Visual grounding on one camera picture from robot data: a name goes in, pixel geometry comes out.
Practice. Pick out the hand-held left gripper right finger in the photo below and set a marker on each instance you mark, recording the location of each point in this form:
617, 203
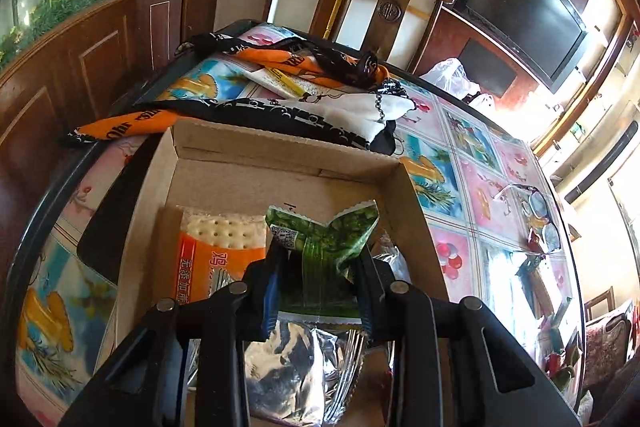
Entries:
367, 297

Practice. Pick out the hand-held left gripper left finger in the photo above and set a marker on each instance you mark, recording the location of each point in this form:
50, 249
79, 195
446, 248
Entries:
271, 292

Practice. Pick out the green pea snack packet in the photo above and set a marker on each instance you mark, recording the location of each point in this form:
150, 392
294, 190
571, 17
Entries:
325, 247

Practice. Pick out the orange cracker packet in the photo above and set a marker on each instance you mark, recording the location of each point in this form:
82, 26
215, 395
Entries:
210, 257

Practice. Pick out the silver foil snack packet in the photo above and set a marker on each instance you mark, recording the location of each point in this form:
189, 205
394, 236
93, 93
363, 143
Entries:
300, 367

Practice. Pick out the shallow cardboard box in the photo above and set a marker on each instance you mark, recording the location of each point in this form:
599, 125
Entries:
280, 177

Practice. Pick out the crinkled clear snack packet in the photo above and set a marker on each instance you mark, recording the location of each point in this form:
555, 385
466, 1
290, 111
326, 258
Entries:
389, 257

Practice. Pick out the pile of mixed snack packets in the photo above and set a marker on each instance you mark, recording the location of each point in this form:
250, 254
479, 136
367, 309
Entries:
540, 287

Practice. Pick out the red snack packet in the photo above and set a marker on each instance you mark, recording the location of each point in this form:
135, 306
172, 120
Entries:
537, 234

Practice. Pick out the orange black white scarf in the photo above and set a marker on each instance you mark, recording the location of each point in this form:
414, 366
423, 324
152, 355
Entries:
320, 117

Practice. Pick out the black framed glasses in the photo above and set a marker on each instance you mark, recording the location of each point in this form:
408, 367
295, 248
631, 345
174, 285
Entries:
537, 207

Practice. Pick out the yellow pen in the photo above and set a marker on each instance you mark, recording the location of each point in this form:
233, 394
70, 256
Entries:
282, 79

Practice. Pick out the white plastic bag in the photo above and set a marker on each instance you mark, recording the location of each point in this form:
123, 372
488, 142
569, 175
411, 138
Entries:
450, 77
482, 101

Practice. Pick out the patterned cushion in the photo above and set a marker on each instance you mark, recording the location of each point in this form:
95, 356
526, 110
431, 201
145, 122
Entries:
607, 342

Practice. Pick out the low wooden cabinet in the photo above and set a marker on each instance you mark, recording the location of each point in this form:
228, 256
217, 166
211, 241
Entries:
100, 57

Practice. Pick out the wooden chair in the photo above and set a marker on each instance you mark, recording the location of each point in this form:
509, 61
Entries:
395, 2

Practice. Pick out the black flat television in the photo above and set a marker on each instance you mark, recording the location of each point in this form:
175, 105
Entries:
520, 2

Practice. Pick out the wooden television wall unit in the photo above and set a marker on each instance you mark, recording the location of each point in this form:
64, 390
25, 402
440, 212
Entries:
440, 42

